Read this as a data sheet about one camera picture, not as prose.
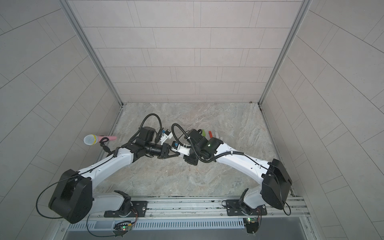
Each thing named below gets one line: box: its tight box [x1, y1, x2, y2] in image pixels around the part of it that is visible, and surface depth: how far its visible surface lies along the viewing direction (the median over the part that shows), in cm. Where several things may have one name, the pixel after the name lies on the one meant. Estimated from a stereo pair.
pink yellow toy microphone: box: [83, 134, 117, 146], surface depth 69 cm
